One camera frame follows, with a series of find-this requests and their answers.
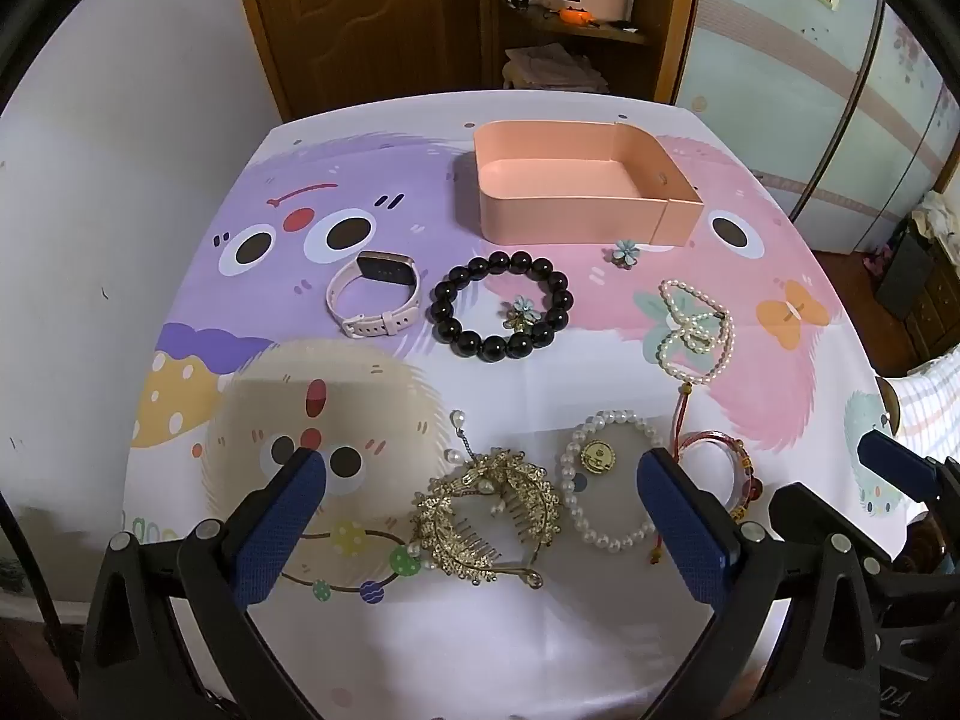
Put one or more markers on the brown wooden door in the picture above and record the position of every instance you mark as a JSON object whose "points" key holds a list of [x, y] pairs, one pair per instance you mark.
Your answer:
{"points": [[360, 22]]}

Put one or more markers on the folded beige cloth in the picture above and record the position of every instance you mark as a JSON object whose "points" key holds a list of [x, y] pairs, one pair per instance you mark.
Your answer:
{"points": [[555, 67]]}

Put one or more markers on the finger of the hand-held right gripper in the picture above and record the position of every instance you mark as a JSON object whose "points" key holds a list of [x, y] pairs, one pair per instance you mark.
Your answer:
{"points": [[817, 514], [892, 459]]}

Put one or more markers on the brown wooden shelf cabinet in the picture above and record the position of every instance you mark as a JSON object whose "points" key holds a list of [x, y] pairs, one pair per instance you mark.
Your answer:
{"points": [[667, 15]]}

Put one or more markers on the checked bed sheet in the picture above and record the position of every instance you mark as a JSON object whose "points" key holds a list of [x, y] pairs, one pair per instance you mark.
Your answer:
{"points": [[934, 405]]}

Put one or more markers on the brown wooden post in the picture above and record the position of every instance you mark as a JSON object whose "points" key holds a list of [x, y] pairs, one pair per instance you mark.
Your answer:
{"points": [[889, 401]]}

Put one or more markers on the small orange toy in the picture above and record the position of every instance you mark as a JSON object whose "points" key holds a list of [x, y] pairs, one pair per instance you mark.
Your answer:
{"points": [[579, 15]]}

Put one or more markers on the dark wooden drawer cabinet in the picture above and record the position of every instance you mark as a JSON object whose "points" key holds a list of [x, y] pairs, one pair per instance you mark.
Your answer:
{"points": [[922, 292]]}

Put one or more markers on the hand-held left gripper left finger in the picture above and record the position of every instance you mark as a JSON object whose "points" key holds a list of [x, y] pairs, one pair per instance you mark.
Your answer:
{"points": [[281, 525]]}

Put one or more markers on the gold leaf hair comb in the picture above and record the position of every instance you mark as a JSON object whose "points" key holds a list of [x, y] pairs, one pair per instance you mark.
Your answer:
{"points": [[517, 495]]}

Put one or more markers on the cartoon printed tablecloth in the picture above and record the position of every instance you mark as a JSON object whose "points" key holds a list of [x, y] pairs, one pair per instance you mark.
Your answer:
{"points": [[420, 165]]}

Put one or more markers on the pink plastic tray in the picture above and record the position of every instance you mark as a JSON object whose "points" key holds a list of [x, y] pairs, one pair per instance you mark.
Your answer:
{"points": [[570, 202]]}

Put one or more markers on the pink smartwatch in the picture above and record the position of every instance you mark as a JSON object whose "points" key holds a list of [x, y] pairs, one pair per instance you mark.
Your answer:
{"points": [[386, 270]]}

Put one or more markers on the blue flower earring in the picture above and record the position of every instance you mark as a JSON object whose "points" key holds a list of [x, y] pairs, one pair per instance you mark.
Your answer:
{"points": [[624, 253], [517, 313]]}

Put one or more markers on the pastel wardrobe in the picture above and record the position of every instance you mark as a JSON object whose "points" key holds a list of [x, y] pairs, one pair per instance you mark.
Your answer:
{"points": [[795, 90]]}

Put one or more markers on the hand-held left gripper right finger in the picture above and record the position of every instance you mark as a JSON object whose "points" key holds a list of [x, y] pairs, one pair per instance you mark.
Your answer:
{"points": [[682, 532]]}

